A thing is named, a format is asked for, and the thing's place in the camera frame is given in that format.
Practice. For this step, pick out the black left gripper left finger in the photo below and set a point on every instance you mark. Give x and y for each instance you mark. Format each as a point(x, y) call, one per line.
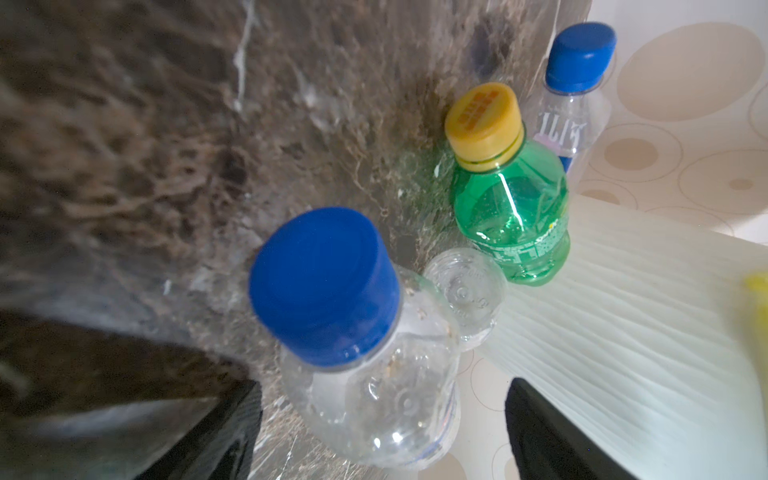
point(221, 445)

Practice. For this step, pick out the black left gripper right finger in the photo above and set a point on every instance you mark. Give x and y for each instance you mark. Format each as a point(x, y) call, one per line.
point(546, 445)

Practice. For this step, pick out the clear Pepsi bottle blue label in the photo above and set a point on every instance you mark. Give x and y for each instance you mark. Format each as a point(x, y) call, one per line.
point(369, 350)

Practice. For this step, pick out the clear bottle white cap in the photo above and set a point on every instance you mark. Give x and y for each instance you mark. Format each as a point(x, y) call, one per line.
point(474, 286)

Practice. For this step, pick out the green bottle yellow cap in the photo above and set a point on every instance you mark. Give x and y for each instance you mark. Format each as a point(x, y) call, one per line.
point(509, 193)

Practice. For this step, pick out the clear bottle blue cap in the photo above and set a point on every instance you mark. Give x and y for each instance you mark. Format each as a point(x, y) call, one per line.
point(568, 112)

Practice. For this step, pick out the white plastic waste bin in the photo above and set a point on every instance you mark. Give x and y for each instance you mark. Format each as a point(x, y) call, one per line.
point(640, 341)

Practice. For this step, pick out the yellow plastic bin liner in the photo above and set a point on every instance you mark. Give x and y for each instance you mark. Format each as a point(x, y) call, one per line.
point(756, 284)

